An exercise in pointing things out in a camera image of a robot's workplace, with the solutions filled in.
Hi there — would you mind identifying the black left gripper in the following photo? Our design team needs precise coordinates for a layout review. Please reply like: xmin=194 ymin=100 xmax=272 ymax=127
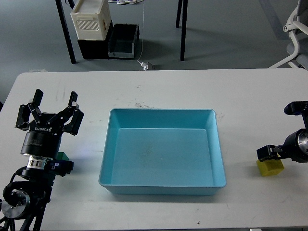
xmin=15 ymin=89 xmax=84 ymax=159

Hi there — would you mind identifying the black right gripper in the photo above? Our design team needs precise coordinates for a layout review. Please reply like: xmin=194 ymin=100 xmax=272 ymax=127
xmin=257 ymin=128 xmax=308 ymax=163

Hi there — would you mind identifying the yellow block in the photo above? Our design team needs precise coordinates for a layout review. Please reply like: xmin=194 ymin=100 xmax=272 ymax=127
xmin=256 ymin=156 xmax=284 ymax=177

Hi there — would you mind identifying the green block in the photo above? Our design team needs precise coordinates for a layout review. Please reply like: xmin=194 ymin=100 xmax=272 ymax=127
xmin=57 ymin=152 xmax=69 ymax=161

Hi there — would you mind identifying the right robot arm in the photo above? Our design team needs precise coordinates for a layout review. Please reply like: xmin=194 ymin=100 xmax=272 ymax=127
xmin=257 ymin=101 xmax=308 ymax=163

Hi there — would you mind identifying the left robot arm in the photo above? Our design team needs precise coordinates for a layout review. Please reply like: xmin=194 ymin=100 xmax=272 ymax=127
xmin=0 ymin=89 xmax=84 ymax=231

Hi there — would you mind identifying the light blue plastic box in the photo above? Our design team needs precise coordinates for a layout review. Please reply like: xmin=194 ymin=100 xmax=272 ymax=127
xmin=99 ymin=109 xmax=227 ymax=195

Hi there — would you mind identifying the black storage crate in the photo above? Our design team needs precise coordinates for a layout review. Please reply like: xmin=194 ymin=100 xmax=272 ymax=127
xmin=77 ymin=22 xmax=114 ymax=59

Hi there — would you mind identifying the black left table leg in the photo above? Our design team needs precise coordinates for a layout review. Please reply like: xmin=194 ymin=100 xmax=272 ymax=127
xmin=55 ymin=0 xmax=77 ymax=64

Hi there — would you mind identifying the black table leg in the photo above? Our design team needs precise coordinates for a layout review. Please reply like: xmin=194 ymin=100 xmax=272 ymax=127
xmin=55 ymin=0 xmax=77 ymax=64
xmin=175 ymin=0 xmax=188 ymax=62

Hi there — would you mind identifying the white plastic crate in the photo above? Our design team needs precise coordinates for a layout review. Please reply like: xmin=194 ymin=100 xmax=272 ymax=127
xmin=70 ymin=0 xmax=111 ymax=40

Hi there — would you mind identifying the black open bin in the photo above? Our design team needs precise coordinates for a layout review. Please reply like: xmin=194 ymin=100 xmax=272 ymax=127
xmin=108 ymin=24 xmax=140 ymax=59

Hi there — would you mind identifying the white power adapter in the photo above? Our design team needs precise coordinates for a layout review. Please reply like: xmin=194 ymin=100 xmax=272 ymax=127
xmin=140 ymin=62 xmax=155 ymax=71

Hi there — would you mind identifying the white office chair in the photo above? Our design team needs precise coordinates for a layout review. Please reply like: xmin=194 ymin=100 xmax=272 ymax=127
xmin=270 ymin=0 xmax=308 ymax=70

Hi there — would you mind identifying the black right table leg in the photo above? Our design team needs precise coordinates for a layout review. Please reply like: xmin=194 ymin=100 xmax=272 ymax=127
xmin=175 ymin=0 xmax=188 ymax=62

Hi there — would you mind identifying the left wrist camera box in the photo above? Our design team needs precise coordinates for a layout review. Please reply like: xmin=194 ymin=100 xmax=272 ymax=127
xmin=45 ymin=160 xmax=74 ymax=177

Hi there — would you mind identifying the white hanging cable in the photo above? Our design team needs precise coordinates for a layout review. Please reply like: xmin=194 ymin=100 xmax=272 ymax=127
xmin=137 ymin=0 xmax=145 ymax=64

